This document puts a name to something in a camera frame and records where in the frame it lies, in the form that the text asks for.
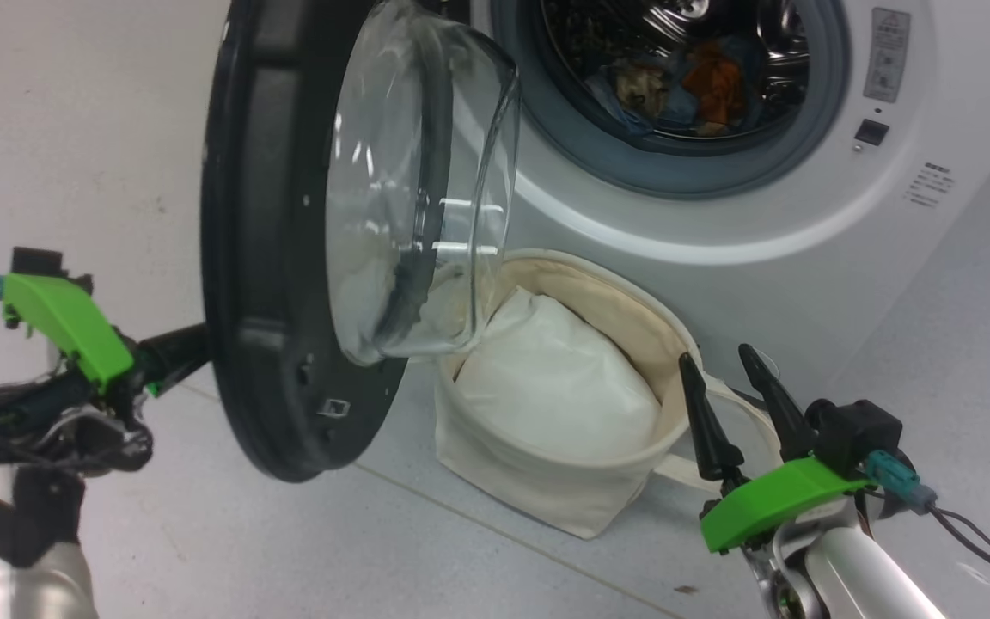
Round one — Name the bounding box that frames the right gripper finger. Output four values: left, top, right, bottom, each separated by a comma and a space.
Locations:
678, 352, 749, 495
737, 343, 816, 463

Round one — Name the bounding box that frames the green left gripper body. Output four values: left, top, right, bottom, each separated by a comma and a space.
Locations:
3, 273, 137, 392

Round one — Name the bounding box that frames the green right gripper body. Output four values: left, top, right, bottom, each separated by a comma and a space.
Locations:
700, 457, 878, 555

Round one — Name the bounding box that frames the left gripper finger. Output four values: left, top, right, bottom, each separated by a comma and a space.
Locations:
138, 324, 214, 394

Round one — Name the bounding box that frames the black glass washing machine door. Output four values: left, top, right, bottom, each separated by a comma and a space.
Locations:
200, 0, 522, 484

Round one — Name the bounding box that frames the blue bear print garment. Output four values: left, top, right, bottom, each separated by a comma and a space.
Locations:
585, 39, 771, 138

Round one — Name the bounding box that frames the white front-load washing machine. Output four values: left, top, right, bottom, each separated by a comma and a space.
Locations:
409, 0, 990, 405

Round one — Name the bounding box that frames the cream canvas laundry basket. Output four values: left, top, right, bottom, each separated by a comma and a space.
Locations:
433, 248, 784, 541

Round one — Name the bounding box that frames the grey rubber door gasket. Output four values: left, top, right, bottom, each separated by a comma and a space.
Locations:
488, 0, 853, 200

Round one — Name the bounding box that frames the white cloth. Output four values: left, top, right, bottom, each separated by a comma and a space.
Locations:
454, 286, 663, 465

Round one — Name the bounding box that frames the stainless steel washer drum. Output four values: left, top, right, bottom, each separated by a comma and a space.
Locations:
538, 0, 814, 143

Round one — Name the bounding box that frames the grey warning label sticker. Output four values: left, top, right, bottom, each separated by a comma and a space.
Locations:
863, 7, 912, 104

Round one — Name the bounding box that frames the right teal connector cable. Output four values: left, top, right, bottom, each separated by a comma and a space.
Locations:
863, 449, 990, 613

